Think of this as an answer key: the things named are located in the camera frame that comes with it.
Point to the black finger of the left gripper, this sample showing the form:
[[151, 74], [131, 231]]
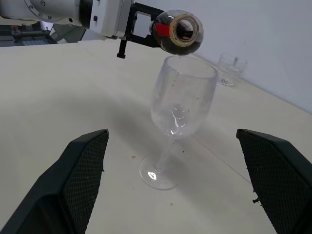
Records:
[[150, 11], [146, 41]]

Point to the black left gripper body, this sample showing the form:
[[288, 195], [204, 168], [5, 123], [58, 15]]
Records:
[[122, 48]]

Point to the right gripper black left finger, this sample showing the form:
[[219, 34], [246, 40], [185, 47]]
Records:
[[63, 185]]

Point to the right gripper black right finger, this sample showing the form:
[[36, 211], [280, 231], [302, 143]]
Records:
[[280, 175]]

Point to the dark drink bottle red label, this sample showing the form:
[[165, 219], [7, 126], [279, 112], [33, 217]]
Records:
[[168, 45]]

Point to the clear wine glass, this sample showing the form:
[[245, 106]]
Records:
[[180, 102]]

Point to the clear glass tumbler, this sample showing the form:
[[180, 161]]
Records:
[[230, 70]]

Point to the black case base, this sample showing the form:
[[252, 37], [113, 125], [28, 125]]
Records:
[[24, 36]]

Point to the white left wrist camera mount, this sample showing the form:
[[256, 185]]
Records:
[[109, 17]]

